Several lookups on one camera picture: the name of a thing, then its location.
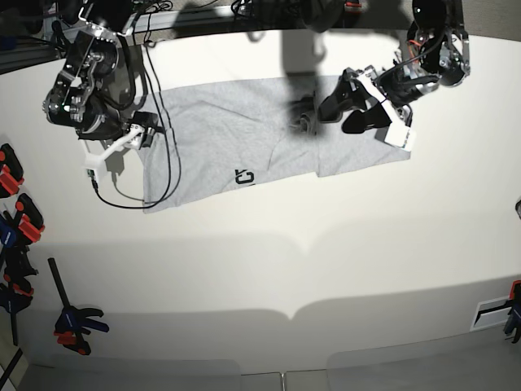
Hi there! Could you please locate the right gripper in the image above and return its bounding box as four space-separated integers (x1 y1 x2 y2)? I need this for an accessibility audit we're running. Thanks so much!
123 111 161 149

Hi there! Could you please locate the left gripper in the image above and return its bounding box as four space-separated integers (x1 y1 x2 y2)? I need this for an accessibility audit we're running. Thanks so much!
317 68 440 134

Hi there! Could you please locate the grey T-shirt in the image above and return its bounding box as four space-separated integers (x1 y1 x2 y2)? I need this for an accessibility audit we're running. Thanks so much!
139 75 410 212

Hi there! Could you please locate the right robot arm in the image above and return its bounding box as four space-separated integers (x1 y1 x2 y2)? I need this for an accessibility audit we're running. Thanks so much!
43 1 160 150

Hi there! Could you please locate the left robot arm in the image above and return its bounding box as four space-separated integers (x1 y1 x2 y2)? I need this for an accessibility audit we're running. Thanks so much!
317 1 471 134

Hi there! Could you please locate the orange black clamp upper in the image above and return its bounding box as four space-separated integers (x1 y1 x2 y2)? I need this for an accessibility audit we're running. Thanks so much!
1 143 24 199

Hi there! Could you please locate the orange black clamp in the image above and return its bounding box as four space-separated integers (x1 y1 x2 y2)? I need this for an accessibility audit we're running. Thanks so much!
1 143 24 199
15 193 45 245

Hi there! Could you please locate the orange black clamp lower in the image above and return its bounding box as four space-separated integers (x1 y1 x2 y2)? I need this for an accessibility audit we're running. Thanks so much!
15 193 45 245

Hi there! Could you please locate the blue bar clamp left edge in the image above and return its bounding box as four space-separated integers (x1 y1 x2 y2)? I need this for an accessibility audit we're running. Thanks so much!
1 211 18 261

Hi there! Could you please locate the blue black bar clamp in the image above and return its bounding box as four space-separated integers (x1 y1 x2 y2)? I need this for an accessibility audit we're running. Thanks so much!
48 257 110 356

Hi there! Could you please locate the blue clamp right edge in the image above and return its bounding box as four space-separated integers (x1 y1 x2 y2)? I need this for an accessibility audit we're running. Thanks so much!
503 280 521 344

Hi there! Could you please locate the black camera cable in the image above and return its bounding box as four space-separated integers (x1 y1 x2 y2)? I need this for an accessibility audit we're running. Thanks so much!
92 11 182 211

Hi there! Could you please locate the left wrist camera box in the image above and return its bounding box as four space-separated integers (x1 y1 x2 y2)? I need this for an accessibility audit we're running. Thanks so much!
375 100 416 152

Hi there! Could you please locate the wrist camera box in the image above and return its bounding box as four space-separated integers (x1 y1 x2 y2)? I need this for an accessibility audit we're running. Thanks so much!
84 154 107 183
375 100 416 152

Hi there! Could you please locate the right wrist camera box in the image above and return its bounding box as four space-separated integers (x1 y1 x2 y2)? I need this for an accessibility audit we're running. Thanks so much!
84 154 107 183

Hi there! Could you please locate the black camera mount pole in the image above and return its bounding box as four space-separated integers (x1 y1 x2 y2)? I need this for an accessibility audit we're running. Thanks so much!
299 0 344 33

